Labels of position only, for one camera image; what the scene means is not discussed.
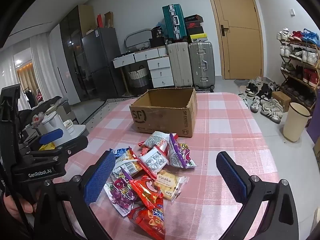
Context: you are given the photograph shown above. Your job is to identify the white drawer dresser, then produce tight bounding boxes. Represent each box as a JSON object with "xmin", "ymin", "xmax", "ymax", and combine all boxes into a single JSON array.
[{"xmin": 112, "ymin": 47, "xmax": 175, "ymax": 88}]

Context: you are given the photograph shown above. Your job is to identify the silver suitcase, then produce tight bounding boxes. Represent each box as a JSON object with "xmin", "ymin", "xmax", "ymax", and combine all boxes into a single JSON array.
[{"xmin": 188, "ymin": 41, "xmax": 216, "ymax": 92}]

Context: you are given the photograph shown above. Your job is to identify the pile of assorted sneakers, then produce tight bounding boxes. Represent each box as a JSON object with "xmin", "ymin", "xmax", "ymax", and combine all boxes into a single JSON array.
[{"xmin": 237, "ymin": 76, "xmax": 284, "ymax": 124}]

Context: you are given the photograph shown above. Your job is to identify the dark glass wardrobe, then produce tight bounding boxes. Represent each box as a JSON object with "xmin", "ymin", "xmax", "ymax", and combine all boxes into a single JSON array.
[{"xmin": 49, "ymin": 5, "xmax": 97, "ymax": 105}]

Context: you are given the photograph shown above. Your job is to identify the dark jacket pile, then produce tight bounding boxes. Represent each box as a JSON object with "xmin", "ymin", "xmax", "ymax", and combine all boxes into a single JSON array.
[{"xmin": 18, "ymin": 96, "xmax": 69, "ymax": 133}]

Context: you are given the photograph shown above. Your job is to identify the white and red snack packet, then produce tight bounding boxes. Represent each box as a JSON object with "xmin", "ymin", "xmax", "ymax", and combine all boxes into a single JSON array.
[{"xmin": 138, "ymin": 131, "xmax": 172, "ymax": 151}]

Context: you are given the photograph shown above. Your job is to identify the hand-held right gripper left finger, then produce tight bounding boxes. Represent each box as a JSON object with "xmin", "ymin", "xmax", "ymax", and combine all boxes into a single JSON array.
[{"xmin": 34, "ymin": 151, "xmax": 117, "ymax": 240}]

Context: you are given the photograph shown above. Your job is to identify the small brown cardboard box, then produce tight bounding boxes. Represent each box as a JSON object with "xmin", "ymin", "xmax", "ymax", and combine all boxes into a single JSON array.
[{"xmin": 271, "ymin": 91, "xmax": 292, "ymax": 113}]

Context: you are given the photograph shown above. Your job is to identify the orange striped snack packet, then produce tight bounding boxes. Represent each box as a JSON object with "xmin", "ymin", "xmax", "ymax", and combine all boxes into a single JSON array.
[{"xmin": 111, "ymin": 148, "xmax": 143, "ymax": 180}]

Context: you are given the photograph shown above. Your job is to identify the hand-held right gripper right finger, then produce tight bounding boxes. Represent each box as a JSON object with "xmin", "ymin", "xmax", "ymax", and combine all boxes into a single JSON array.
[{"xmin": 216, "ymin": 151, "xmax": 302, "ymax": 240}]

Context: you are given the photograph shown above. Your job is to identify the wooden shoe rack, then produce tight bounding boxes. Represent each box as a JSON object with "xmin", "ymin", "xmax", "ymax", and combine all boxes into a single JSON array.
[{"xmin": 277, "ymin": 29, "xmax": 320, "ymax": 113}]

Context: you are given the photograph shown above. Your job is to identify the teal suitcase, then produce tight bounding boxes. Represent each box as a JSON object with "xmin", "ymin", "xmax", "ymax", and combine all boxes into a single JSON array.
[{"xmin": 162, "ymin": 4, "xmax": 188, "ymax": 42}]

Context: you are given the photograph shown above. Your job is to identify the brown paper bag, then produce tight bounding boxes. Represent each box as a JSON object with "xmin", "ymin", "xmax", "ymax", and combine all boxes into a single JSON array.
[{"xmin": 104, "ymin": 11, "xmax": 114, "ymax": 28}]

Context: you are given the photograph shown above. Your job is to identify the shoe rack with shoes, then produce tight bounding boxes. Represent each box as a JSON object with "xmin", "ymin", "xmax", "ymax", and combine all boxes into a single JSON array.
[{"xmin": 276, "ymin": 28, "xmax": 320, "ymax": 105}]

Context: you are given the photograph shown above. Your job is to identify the black refrigerator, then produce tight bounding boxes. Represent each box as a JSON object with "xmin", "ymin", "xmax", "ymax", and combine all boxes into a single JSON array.
[{"xmin": 81, "ymin": 27, "xmax": 123, "ymax": 100}]

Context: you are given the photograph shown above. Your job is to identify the blue snack packet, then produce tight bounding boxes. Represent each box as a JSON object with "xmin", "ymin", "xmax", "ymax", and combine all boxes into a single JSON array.
[{"xmin": 109, "ymin": 147, "xmax": 131, "ymax": 158}]

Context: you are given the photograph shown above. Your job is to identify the red chips packet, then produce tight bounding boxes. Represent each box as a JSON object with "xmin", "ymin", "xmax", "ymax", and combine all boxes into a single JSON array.
[{"xmin": 127, "ymin": 197, "xmax": 167, "ymax": 240}]

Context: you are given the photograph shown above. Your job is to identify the yellow bread packet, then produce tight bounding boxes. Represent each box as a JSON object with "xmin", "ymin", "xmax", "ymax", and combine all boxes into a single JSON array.
[{"xmin": 154, "ymin": 169, "xmax": 190, "ymax": 202}]

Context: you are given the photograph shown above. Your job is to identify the purple and white snack packet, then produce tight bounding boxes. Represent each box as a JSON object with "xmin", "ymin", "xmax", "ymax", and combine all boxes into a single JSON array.
[{"xmin": 169, "ymin": 133, "xmax": 198, "ymax": 170}]

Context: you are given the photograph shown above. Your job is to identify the grey oval frame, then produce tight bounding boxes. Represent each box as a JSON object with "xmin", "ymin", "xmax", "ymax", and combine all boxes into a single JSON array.
[{"xmin": 124, "ymin": 29, "xmax": 153, "ymax": 49}]

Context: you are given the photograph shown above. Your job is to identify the red triangular snack packet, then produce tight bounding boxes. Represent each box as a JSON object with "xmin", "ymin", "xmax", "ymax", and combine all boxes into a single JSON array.
[{"xmin": 120, "ymin": 166, "xmax": 165, "ymax": 210}]

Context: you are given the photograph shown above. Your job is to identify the white electric kettle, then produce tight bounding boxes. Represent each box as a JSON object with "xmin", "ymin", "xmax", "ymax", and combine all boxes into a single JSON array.
[{"xmin": 41, "ymin": 112, "xmax": 68, "ymax": 147}]

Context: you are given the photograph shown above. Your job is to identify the purple grape candy packet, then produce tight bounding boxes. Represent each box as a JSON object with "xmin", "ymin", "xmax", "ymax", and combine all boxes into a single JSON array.
[{"xmin": 104, "ymin": 177, "xmax": 140, "ymax": 217}]

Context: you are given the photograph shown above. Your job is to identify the beige suitcase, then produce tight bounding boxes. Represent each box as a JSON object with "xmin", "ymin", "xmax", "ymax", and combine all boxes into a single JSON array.
[{"xmin": 166, "ymin": 41, "xmax": 194, "ymax": 88}]

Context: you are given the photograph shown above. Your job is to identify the black printed box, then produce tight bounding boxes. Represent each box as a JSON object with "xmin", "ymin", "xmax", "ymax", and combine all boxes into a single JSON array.
[{"xmin": 151, "ymin": 27, "xmax": 165, "ymax": 39}]

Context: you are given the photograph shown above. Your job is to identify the printed cardboard box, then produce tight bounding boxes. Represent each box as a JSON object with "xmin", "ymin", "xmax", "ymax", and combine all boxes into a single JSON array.
[{"xmin": 312, "ymin": 137, "xmax": 320, "ymax": 170}]

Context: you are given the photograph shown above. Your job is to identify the woven storage basket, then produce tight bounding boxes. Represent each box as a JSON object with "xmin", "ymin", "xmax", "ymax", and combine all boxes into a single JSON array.
[{"xmin": 128, "ymin": 65, "xmax": 150, "ymax": 88}]

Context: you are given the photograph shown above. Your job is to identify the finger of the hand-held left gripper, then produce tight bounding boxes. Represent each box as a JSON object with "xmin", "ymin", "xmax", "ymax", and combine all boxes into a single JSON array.
[
  {"xmin": 25, "ymin": 135, "xmax": 89, "ymax": 158},
  {"xmin": 19, "ymin": 128, "xmax": 64, "ymax": 152}
]

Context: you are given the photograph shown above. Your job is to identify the pink checked tablecloth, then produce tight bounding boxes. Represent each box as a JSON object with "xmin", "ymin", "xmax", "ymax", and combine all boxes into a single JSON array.
[{"xmin": 59, "ymin": 92, "xmax": 280, "ymax": 240}]

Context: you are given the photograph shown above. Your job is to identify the purple bag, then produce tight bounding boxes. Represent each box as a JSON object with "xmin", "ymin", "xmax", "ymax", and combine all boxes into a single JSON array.
[{"xmin": 306, "ymin": 112, "xmax": 320, "ymax": 150}]

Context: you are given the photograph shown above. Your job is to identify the white curtain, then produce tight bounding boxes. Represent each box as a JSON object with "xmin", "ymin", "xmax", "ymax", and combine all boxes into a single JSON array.
[{"xmin": 30, "ymin": 36, "xmax": 59, "ymax": 105}]

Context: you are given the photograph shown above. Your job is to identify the person's left hand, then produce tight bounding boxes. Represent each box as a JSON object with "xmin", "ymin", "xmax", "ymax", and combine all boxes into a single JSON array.
[{"xmin": 4, "ymin": 194, "xmax": 38, "ymax": 222}]

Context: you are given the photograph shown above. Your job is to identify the cream waste bin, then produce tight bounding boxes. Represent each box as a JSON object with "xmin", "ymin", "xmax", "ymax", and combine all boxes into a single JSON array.
[{"xmin": 283, "ymin": 102, "xmax": 312, "ymax": 142}]

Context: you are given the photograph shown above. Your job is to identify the yellow shoe box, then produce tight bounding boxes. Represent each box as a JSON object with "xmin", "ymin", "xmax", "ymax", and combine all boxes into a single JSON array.
[{"xmin": 188, "ymin": 34, "xmax": 208, "ymax": 43}]

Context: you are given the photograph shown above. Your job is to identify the white side table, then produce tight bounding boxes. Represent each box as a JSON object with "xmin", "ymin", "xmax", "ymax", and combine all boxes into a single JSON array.
[{"xmin": 64, "ymin": 123, "xmax": 88, "ymax": 137}]

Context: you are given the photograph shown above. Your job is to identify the black and white rug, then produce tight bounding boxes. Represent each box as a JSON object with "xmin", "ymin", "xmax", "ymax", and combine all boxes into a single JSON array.
[{"xmin": 104, "ymin": 96, "xmax": 140, "ymax": 105}]

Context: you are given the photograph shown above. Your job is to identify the small white snack packet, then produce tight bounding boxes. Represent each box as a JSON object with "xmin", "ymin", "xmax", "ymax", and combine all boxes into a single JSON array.
[{"xmin": 137, "ymin": 146, "xmax": 170, "ymax": 173}]

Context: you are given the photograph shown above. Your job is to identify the yellow wooden door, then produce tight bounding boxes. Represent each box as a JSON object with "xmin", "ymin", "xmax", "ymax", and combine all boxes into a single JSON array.
[{"xmin": 204, "ymin": 0, "xmax": 265, "ymax": 80}]

